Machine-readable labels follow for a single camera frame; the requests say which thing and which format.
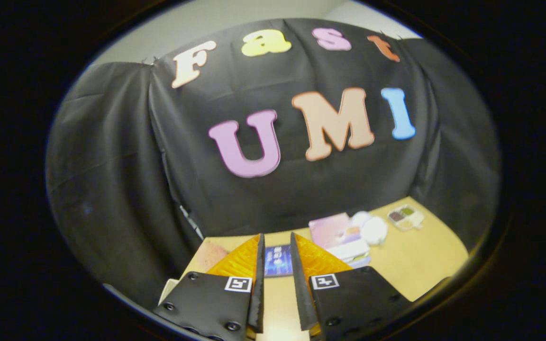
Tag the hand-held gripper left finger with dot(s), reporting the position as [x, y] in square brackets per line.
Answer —
[258, 293]

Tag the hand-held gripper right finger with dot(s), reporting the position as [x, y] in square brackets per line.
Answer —
[301, 293]

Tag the cream storage box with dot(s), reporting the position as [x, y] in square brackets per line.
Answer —
[168, 290]

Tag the blue cover book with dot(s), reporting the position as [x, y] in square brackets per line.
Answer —
[278, 260]

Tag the orange round object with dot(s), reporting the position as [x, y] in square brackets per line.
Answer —
[211, 255]

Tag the grey blue book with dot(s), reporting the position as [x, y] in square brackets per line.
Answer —
[356, 253]

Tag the pink cover thick book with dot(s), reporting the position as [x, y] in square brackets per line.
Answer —
[330, 229]

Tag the white fluffy plush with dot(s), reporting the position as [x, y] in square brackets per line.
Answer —
[375, 230]

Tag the small compartment tray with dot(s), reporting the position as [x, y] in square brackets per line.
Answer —
[405, 217]

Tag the black backdrop cloth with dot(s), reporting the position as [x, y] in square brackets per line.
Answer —
[112, 166]

